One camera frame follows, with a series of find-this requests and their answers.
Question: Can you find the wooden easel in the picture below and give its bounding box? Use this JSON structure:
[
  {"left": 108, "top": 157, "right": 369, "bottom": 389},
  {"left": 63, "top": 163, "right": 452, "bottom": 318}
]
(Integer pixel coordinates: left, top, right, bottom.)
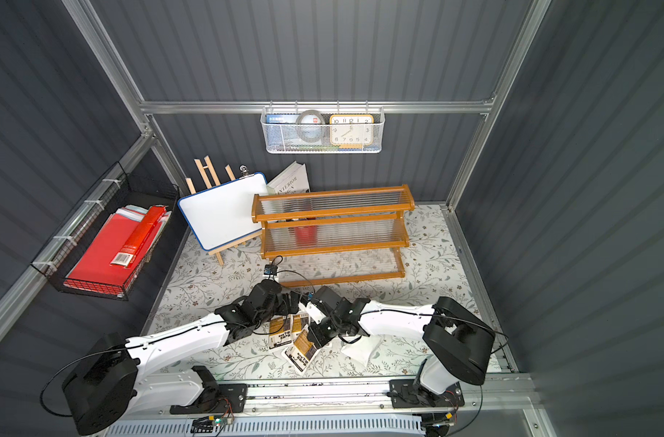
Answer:
[{"left": 186, "top": 156, "right": 262, "bottom": 265}]

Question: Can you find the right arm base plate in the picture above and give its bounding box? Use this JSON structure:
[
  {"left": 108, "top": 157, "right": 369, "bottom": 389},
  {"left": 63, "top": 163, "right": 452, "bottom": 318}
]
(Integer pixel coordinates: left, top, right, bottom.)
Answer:
[{"left": 386, "top": 379, "right": 465, "bottom": 409}]

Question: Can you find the red folder stack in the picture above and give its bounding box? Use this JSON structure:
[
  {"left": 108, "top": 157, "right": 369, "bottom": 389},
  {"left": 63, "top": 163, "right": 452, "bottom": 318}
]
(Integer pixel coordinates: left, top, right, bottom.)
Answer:
[{"left": 63, "top": 205, "right": 171, "bottom": 299}]

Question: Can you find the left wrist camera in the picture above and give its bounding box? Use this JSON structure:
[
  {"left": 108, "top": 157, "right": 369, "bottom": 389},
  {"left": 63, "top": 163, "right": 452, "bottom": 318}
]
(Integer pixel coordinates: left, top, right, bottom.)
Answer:
[{"left": 264, "top": 262, "right": 278, "bottom": 279}]

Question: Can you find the red cup behind shelf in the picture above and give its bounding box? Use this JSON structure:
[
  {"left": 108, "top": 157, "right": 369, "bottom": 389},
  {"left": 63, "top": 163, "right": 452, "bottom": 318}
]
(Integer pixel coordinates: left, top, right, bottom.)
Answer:
[{"left": 293, "top": 224, "right": 318, "bottom": 246}]

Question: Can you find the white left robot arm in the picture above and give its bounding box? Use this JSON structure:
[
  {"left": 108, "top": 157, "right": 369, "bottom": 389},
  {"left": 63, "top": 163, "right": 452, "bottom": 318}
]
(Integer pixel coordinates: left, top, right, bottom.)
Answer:
[{"left": 62, "top": 279, "right": 309, "bottom": 436}]

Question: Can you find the blue box in basket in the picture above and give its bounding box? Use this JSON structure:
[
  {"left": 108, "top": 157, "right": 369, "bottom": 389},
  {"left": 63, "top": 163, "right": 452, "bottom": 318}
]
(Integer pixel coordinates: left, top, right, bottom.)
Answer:
[{"left": 264, "top": 114, "right": 298, "bottom": 125}]

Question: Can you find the small green circuit board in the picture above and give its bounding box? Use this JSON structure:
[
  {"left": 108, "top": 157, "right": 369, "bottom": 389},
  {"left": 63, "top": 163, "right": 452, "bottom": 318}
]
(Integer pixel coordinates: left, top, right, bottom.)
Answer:
[{"left": 190, "top": 415, "right": 228, "bottom": 436}]

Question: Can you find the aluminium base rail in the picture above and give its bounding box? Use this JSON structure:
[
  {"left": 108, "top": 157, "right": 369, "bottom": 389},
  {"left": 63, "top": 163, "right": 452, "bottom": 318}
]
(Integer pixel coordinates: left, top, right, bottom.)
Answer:
[{"left": 118, "top": 371, "right": 544, "bottom": 420}]

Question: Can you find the round grey tape roll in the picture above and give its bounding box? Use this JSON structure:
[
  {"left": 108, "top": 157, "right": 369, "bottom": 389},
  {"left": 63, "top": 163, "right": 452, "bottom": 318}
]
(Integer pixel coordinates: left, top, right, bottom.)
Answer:
[{"left": 295, "top": 109, "right": 326, "bottom": 144}]

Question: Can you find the white plain bag lower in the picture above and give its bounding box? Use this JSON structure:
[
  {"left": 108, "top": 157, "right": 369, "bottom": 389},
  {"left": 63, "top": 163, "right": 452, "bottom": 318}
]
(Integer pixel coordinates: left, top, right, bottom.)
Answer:
[{"left": 341, "top": 336, "right": 384, "bottom": 367}]

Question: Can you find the black wire side basket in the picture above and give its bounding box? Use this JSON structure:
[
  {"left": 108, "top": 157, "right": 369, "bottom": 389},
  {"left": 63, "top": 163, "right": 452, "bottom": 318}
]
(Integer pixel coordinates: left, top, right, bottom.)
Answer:
[{"left": 31, "top": 166, "right": 185, "bottom": 302}]

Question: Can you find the white wire wall basket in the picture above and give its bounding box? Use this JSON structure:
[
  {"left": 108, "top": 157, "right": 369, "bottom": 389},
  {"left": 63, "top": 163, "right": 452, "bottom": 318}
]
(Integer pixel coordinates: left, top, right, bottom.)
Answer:
[{"left": 260, "top": 105, "right": 386, "bottom": 155}]

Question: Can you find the white board blue frame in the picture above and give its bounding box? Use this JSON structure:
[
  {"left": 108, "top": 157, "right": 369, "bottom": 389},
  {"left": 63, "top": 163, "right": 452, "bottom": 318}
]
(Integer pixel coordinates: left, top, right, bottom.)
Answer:
[{"left": 177, "top": 172, "right": 268, "bottom": 251}]

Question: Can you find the orange wooden three-tier shelf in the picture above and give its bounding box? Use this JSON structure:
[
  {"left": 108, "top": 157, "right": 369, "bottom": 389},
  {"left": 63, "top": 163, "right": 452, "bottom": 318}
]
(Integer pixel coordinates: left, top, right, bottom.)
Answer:
[{"left": 252, "top": 185, "right": 416, "bottom": 285}]

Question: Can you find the red long box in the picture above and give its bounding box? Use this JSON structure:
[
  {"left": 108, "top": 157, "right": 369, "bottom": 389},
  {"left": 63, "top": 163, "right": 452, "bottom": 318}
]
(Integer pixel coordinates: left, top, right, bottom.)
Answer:
[{"left": 111, "top": 205, "right": 167, "bottom": 268}]

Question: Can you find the yellow square clock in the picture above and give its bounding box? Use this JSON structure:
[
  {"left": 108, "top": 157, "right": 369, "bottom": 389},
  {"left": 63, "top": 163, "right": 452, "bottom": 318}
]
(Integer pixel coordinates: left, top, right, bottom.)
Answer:
[{"left": 329, "top": 114, "right": 375, "bottom": 149}]

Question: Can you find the white book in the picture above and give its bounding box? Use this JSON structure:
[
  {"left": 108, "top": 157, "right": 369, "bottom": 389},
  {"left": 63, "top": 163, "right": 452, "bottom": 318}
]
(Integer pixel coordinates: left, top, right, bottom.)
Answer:
[{"left": 267, "top": 161, "right": 310, "bottom": 195}]

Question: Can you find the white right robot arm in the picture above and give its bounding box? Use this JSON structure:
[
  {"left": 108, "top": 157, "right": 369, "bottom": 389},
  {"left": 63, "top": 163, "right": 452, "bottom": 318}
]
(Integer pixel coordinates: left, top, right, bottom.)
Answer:
[{"left": 300, "top": 286, "right": 497, "bottom": 407}]

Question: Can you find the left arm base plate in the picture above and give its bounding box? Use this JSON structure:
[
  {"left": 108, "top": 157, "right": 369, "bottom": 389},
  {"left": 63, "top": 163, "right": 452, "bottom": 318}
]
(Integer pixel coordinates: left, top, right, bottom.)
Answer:
[{"left": 170, "top": 365, "right": 248, "bottom": 415}]

